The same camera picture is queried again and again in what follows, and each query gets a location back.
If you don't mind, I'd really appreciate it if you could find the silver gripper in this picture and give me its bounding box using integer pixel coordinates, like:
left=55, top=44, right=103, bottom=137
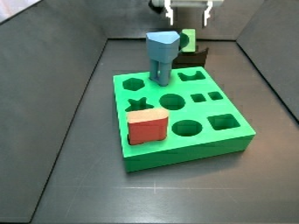
left=150, top=0, right=225, bottom=27

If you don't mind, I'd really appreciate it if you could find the blue pentagon block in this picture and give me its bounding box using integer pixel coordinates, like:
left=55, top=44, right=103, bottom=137
left=146, top=31, right=181, bottom=87

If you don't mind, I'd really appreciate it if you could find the green shape sorter base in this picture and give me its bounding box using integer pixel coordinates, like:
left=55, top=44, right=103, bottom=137
left=114, top=66, right=257, bottom=172

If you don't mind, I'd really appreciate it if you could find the red block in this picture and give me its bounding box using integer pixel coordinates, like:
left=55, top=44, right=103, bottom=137
left=126, top=108, right=170, bottom=145

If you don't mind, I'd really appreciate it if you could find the black fixture bracket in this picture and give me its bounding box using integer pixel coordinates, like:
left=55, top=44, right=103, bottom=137
left=172, top=48, right=210, bottom=69

